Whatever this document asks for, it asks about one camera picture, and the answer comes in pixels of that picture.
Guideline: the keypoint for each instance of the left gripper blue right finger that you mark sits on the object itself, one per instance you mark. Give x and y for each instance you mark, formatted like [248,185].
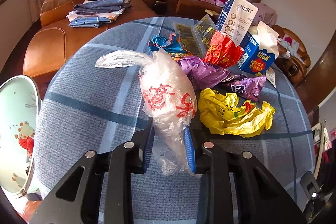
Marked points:
[215,166]

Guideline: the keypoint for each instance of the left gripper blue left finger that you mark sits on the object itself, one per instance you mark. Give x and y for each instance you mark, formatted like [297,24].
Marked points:
[131,157]

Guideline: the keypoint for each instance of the yellow plastic bag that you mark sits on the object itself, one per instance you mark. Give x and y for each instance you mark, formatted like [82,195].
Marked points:
[223,115]

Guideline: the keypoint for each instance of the clear plastic bag red print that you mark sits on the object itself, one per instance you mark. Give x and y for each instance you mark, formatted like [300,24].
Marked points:
[169,99]

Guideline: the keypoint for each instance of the light blue trash bin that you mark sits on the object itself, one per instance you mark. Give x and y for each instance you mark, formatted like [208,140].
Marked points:
[20,106]

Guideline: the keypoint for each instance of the blue plaid tablecloth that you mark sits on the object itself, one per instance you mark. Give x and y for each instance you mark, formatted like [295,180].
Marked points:
[90,108]

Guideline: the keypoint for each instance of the purple crumpled wrapper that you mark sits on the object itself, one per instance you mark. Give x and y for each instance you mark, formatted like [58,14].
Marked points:
[201,74]

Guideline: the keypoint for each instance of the small paper tag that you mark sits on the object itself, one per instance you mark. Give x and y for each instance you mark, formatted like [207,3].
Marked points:
[271,76]

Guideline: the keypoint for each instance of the red crumpled wrapper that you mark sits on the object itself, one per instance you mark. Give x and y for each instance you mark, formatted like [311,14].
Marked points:
[222,51]

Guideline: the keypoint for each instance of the brown wooden door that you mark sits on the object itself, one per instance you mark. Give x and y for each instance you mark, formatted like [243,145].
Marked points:
[320,81]

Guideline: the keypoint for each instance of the blue crumpled wrapper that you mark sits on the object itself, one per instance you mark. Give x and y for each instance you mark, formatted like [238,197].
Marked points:
[170,45]

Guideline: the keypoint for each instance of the gold green packet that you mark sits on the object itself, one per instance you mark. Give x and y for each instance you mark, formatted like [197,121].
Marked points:
[196,39]

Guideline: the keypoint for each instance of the brown leather armchair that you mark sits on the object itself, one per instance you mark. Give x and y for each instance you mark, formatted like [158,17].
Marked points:
[293,59]

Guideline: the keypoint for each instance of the tall white blue carton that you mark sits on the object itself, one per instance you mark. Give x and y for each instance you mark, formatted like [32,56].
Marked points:
[236,18]

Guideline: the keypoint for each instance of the folded blue plaid bedding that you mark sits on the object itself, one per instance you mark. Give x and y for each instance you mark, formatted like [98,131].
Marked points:
[93,14]

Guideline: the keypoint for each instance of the pink cloth covered object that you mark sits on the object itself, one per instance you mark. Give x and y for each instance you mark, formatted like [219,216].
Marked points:
[264,14]

